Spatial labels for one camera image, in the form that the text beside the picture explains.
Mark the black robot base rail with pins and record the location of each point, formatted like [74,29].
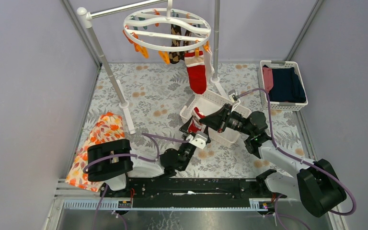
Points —
[192,192]

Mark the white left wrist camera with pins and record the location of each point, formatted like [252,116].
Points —
[198,140]

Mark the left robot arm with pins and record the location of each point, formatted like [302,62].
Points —
[111,162]

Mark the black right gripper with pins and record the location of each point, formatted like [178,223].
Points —
[216,120]

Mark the grey horizontal rack bar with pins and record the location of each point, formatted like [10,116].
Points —
[97,14]

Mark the white basket with clothes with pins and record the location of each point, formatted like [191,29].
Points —
[265,100]

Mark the white round clip hanger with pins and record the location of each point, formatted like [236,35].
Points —
[151,28]

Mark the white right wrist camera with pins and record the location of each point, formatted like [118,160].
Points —
[233,96]

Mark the pink garment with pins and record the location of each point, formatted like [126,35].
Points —
[268,78]

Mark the floral orange cloth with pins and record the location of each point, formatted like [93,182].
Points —
[109,127]

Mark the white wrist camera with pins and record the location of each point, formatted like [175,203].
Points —
[198,140]
[233,96]

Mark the navy garment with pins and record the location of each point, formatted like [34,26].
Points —
[287,87]

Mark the floral grey tablecloth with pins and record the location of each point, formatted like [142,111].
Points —
[158,92]

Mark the red snowflake sock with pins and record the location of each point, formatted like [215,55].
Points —
[196,72]

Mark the white rack right foot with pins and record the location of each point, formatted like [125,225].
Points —
[217,84]

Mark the grey left rack pole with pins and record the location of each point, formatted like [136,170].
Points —
[83,15]

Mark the white perforated sock basket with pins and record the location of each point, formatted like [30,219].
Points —
[208,103]

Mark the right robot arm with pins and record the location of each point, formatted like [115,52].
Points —
[313,183]

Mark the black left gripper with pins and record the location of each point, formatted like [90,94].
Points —
[190,133]

